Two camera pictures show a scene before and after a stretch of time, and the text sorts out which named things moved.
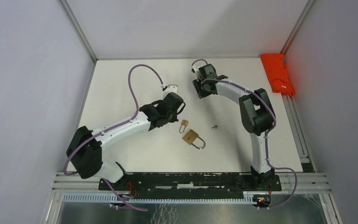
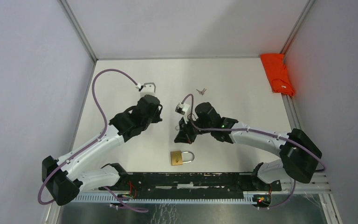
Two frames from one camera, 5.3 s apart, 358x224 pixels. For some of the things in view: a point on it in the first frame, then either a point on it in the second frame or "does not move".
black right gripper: x=201 y=94 -> x=184 y=129
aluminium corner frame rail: x=306 y=9 does not move
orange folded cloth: x=276 y=72 does not move
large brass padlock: x=192 y=138 -> x=176 y=159
